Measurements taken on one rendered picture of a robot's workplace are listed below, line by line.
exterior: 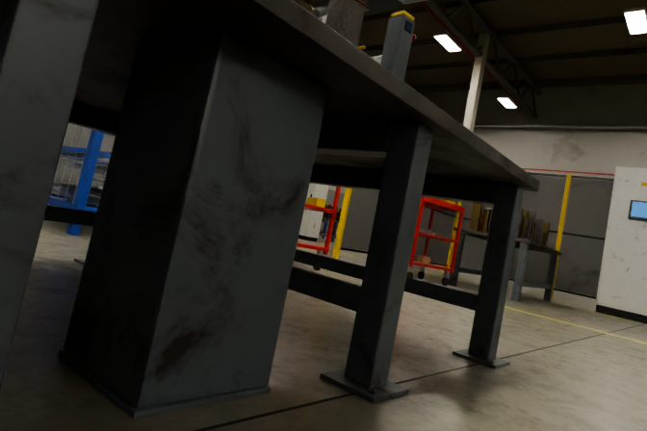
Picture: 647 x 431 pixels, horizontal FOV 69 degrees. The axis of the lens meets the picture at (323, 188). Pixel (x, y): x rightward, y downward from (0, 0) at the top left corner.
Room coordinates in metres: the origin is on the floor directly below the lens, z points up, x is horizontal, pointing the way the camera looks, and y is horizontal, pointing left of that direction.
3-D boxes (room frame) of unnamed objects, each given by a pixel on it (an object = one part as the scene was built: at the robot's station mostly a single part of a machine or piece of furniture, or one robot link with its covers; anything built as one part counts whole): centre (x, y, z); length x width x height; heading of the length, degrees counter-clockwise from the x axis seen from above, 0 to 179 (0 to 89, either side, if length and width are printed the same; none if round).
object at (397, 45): (1.62, -0.16, 0.92); 0.08 x 0.08 x 0.44; 41
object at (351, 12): (1.46, 0.04, 0.92); 0.10 x 0.08 x 0.45; 131
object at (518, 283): (6.22, -2.58, 0.57); 1.86 x 0.90 x 1.14; 142
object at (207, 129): (1.00, 0.24, 0.33); 0.31 x 0.31 x 0.66; 49
